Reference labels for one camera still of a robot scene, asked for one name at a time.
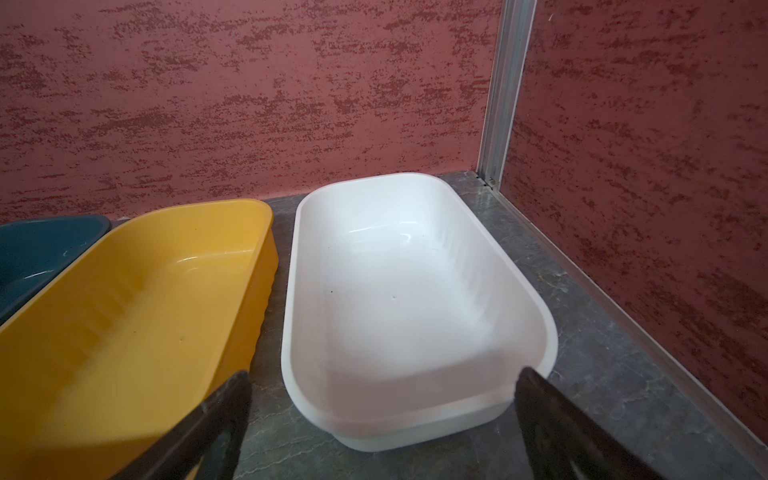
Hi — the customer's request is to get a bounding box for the aluminium corner post right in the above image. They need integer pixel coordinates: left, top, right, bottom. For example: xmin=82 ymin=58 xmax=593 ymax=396
xmin=477 ymin=0 xmax=537 ymax=191

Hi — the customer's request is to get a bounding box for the white plastic bin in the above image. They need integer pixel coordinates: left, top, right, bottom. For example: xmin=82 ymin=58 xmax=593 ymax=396
xmin=281 ymin=173 xmax=558 ymax=452

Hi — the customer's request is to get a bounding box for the teal plastic bin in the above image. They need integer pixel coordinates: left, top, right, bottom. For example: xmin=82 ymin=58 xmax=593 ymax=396
xmin=1 ymin=215 xmax=111 ymax=322

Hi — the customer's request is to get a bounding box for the yellow plastic bin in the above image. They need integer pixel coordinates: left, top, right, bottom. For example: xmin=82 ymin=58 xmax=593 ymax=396
xmin=1 ymin=199 xmax=278 ymax=479

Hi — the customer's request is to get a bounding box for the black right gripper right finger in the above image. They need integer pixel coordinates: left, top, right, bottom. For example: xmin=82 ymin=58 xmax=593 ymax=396
xmin=514 ymin=367 xmax=663 ymax=479

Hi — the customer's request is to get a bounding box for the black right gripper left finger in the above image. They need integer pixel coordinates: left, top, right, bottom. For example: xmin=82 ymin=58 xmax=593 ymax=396
xmin=113 ymin=371 xmax=252 ymax=479

